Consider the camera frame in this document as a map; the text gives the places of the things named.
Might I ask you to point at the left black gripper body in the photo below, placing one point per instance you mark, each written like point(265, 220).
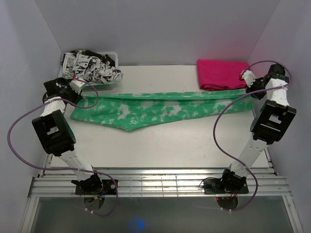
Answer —
point(70, 95)

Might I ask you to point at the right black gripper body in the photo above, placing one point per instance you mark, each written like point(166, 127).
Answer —
point(257, 85)

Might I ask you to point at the green tie-dye trousers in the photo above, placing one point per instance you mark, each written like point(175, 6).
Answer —
point(129, 112)

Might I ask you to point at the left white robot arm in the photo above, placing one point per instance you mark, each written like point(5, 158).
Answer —
point(55, 134)

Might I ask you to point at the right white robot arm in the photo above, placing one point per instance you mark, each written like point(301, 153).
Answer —
point(268, 127)

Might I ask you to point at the folded pink trousers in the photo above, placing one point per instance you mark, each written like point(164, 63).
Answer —
point(218, 75)

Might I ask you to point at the white plastic basket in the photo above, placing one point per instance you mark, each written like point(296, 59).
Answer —
point(107, 83)

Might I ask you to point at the black and white printed garment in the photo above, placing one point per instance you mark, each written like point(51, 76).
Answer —
point(94, 68)

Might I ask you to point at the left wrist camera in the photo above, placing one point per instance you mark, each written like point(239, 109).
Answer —
point(77, 85)

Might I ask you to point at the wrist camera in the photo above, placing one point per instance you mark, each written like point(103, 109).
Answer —
point(77, 85)
point(248, 76)

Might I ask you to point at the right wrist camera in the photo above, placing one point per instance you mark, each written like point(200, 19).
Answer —
point(248, 76)

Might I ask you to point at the aluminium frame rails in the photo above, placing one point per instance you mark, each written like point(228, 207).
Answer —
point(166, 173)

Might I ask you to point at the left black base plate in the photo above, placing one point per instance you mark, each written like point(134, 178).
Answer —
point(104, 187)

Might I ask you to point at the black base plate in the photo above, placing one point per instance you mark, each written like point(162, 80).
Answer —
point(215, 186)
point(104, 187)

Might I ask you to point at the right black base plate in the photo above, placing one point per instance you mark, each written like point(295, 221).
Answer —
point(215, 186)

